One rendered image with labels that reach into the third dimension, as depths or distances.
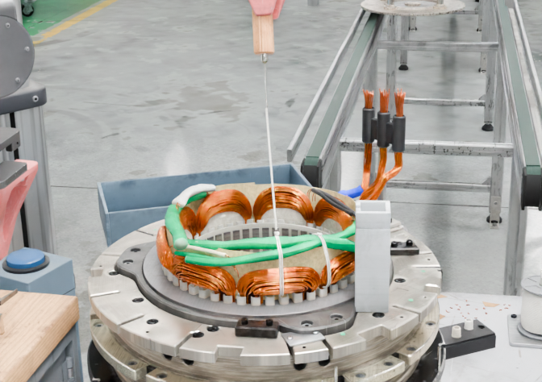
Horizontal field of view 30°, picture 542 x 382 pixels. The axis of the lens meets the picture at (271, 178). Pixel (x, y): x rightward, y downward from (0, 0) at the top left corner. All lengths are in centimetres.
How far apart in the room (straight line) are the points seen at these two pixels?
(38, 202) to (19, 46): 60
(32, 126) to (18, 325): 41
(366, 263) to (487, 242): 296
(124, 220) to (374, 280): 41
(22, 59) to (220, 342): 27
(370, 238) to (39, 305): 32
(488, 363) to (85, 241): 259
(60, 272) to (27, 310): 17
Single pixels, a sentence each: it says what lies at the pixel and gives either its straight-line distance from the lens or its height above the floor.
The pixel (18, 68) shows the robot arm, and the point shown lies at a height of 132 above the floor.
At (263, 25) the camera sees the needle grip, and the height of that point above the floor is 132.
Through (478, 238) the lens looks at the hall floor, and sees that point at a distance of 381.
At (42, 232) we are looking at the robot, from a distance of 132.
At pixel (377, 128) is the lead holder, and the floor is 121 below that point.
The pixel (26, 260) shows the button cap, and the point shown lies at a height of 104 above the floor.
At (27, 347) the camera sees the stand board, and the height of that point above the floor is 106.
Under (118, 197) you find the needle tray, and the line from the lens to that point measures 126.
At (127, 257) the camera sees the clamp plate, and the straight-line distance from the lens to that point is 95.
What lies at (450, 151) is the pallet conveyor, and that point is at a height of 67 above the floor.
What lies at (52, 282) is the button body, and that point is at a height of 102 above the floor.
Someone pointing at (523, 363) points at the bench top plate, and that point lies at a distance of 143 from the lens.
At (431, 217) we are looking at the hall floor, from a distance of 397.
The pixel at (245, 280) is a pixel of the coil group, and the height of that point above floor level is 113.
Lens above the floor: 149
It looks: 20 degrees down
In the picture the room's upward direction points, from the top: 1 degrees counter-clockwise
